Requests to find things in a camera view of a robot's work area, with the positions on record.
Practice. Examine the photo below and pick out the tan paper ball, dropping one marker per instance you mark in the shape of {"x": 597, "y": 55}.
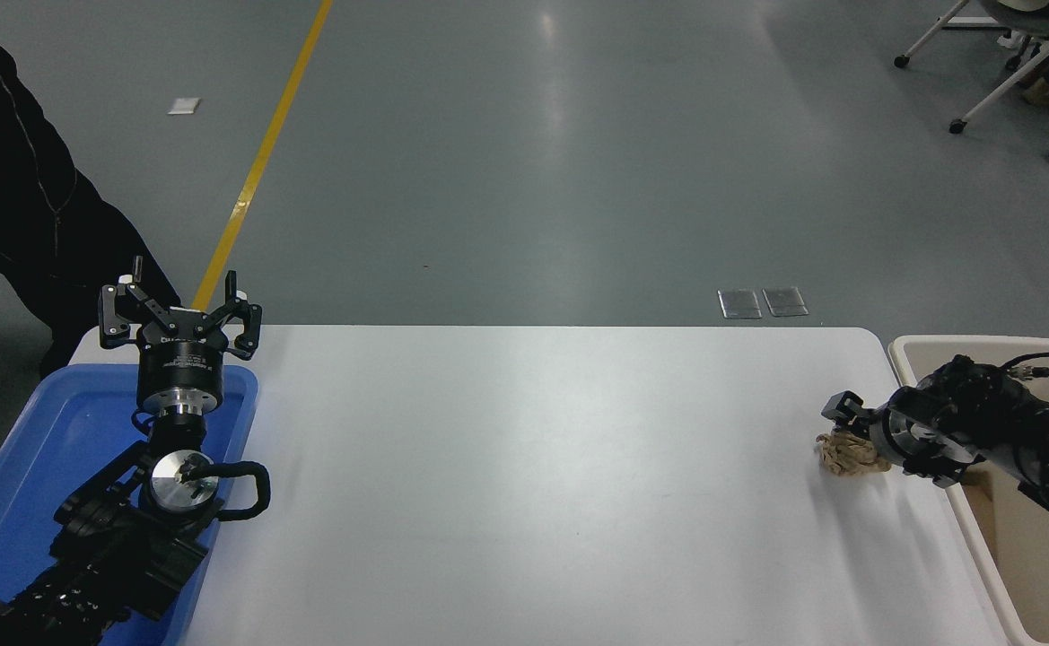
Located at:
{"x": 847, "y": 458}

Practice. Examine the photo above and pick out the metal floor plate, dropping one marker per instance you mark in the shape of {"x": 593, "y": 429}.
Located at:
{"x": 785, "y": 302}
{"x": 740, "y": 304}

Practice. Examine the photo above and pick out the brown cardboard piece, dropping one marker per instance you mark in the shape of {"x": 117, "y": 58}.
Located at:
{"x": 980, "y": 484}

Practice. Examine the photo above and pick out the blue plastic tray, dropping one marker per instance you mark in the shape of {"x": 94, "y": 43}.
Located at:
{"x": 48, "y": 431}

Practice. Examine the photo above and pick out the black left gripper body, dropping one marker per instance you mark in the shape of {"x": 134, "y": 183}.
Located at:
{"x": 179, "y": 368}

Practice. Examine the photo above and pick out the large pale bin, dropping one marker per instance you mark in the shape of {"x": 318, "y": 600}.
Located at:
{"x": 1027, "y": 574}

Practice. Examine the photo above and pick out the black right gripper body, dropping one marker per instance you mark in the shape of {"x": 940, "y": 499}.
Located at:
{"x": 883, "y": 435}

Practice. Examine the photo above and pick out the white wheeled chair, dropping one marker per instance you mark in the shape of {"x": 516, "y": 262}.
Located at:
{"x": 1009, "y": 85}

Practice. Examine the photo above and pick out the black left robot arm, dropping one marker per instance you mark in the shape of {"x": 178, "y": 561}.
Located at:
{"x": 93, "y": 556}

